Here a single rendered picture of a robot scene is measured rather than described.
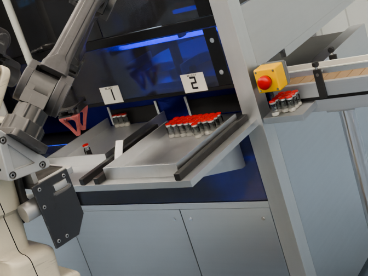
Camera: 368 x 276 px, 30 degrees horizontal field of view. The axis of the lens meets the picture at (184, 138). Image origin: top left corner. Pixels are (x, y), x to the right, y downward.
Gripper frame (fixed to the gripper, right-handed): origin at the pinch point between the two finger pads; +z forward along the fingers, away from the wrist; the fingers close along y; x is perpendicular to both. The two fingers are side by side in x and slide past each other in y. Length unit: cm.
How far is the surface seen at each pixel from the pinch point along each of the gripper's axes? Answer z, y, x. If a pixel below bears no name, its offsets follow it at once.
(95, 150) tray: 9.7, 5.3, 0.6
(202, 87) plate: -2.4, 9.7, -40.2
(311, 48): 15, 87, -61
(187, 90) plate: -2.3, 11.1, -34.6
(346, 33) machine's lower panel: 13, 90, -76
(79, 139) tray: 7.8, 13.0, 9.7
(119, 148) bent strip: 5.0, -8.4, -15.3
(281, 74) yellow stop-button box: -3, 5, -66
